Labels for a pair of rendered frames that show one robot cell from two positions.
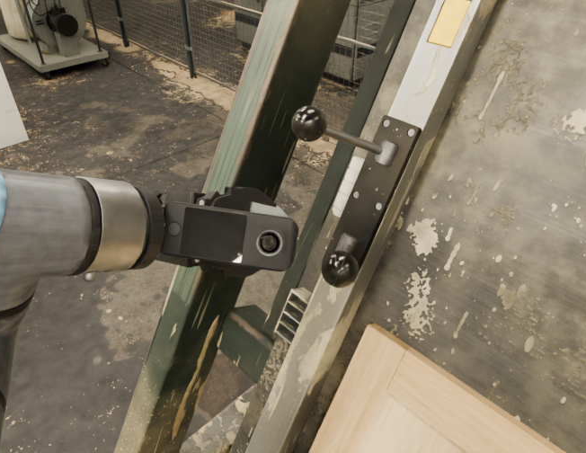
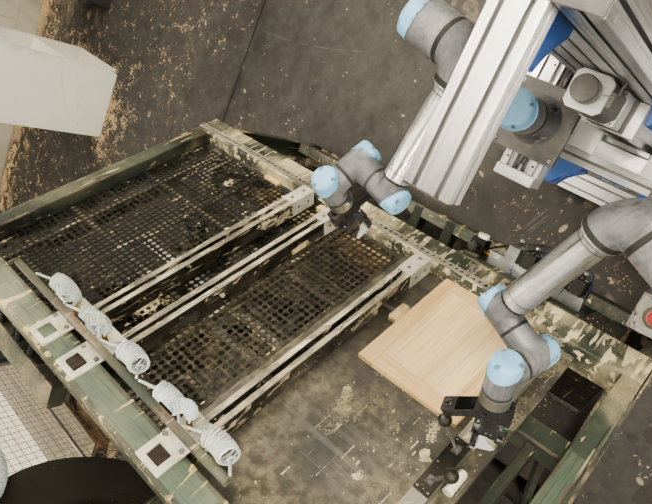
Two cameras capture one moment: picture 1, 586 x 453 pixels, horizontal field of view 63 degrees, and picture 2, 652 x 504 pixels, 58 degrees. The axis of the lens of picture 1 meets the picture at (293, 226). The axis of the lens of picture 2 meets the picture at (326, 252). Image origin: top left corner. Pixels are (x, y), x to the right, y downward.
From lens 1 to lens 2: 132 cm
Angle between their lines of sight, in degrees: 69
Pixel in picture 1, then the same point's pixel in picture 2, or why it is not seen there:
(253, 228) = (452, 405)
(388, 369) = not seen: hidden behind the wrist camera
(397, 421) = (447, 391)
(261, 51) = not seen: outside the picture
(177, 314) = (579, 446)
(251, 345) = (540, 438)
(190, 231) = (472, 402)
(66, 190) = (486, 389)
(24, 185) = (488, 382)
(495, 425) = (409, 386)
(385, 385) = not seen: hidden behind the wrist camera
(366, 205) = (443, 463)
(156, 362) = (598, 424)
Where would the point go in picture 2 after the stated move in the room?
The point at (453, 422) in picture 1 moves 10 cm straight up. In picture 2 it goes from (424, 388) to (408, 395)
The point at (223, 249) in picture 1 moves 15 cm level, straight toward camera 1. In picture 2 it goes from (463, 399) to (436, 343)
